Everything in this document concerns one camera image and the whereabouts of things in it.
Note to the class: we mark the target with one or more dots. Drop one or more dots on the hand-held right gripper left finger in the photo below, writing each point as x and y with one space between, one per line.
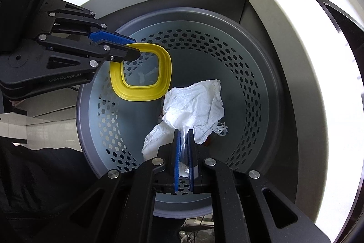
177 156

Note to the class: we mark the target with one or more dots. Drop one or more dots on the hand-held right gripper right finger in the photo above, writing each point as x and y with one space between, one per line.
191 157

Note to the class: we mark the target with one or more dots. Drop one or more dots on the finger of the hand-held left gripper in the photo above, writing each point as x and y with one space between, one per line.
113 38
125 52

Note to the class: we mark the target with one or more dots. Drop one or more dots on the white tissue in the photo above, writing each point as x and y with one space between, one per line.
193 106

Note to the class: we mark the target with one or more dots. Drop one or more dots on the grey perforated bin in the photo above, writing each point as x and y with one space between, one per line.
244 75

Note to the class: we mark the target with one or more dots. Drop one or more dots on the person's dark clothing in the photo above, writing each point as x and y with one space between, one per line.
34 189

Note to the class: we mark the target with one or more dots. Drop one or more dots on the black stove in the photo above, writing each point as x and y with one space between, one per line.
341 21

